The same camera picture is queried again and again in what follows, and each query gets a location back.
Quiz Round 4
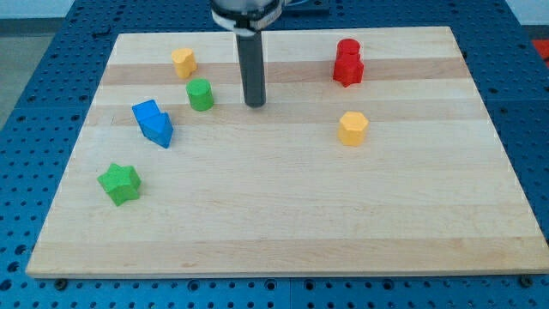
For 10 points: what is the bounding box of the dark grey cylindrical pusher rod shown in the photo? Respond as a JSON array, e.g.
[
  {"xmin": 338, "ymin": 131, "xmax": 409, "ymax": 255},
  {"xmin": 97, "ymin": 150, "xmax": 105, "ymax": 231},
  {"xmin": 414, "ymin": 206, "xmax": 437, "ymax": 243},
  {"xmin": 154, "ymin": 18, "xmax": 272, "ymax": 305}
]
[{"xmin": 237, "ymin": 32, "xmax": 266, "ymax": 108}]

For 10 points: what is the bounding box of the red star block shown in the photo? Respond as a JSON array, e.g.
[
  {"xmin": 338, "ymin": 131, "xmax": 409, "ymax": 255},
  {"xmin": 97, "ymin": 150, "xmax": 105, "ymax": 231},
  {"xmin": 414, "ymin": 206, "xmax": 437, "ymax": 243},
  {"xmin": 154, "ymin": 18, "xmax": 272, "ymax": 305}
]
[{"xmin": 333, "ymin": 54, "xmax": 365, "ymax": 88}]

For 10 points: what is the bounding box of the yellow hexagon block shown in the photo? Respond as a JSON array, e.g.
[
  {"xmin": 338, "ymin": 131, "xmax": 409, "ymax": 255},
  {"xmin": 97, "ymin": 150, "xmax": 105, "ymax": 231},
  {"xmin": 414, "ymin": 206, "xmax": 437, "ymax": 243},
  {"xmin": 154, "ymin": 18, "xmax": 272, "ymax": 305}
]
[{"xmin": 337, "ymin": 112, "xmax": 370, "ymax": 147}]

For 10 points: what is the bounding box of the green cylinder block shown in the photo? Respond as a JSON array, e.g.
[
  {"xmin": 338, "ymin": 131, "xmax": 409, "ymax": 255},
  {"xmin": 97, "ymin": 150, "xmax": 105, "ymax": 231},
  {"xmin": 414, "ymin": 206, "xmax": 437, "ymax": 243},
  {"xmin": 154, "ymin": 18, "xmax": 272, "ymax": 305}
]
[{"xmin": 185, "ymin": 78, "xmax": 214, "ymax": 112}]

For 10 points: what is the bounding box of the light wooden board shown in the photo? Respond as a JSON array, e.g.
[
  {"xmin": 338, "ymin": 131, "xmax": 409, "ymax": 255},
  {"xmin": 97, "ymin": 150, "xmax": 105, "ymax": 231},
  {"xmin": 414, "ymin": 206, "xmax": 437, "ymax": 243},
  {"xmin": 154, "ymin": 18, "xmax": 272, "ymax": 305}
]
[{"xmin": 27, "ymin": 27, "xmax": 548, "ymax": 279}]

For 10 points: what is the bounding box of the blue cube block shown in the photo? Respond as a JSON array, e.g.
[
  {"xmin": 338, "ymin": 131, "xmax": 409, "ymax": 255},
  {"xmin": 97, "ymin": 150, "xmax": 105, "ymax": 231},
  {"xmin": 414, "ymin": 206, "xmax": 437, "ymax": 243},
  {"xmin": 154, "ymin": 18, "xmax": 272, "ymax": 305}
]
[{"xmin": 131, "ymin": 100, "xmax": 160, "ymax": 124}]

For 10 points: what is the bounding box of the blue triangle block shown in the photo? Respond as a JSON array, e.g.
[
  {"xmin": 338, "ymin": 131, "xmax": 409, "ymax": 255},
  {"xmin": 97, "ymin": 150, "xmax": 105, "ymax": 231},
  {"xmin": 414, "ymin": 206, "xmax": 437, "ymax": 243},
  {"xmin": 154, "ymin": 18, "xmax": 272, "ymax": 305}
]
[{"xmin": 138, "ymin": 112, "xmax": 173, "ymax": 148}]

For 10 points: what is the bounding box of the green star block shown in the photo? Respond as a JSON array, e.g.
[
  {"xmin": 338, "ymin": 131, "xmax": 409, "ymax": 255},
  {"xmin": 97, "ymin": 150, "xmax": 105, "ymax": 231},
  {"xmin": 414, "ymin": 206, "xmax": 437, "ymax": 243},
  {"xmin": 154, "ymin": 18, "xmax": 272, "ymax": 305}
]
[{"xmin": 97, "ymin": 163, "xmax": 141, "ymax": 206}]

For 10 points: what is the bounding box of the red cylinder block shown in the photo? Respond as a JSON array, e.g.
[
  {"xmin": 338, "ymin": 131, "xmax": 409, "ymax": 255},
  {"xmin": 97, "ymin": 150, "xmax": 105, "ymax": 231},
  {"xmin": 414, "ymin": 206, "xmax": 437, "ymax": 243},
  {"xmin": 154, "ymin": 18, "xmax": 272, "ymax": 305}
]
[{"xmin": 336, "ymin": 38, "xmax": 361, "ymax": 58}]

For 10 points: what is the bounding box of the yellow heart block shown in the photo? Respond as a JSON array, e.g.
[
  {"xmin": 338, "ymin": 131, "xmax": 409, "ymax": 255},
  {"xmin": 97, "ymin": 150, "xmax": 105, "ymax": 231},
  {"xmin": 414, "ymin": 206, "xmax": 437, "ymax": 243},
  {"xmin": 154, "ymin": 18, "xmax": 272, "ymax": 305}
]
[{"xmin": 171, "ymin": 48, "xmax": 197, "ymax": 79}]

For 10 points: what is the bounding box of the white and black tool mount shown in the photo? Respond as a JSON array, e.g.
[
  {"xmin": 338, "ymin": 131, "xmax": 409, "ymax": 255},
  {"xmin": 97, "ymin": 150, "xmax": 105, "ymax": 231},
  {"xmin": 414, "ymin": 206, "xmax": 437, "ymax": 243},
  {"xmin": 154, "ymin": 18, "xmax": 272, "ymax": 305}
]
[{"xmin": 210, "ymin": 0, "xmax": 285, "ymax": 36}]

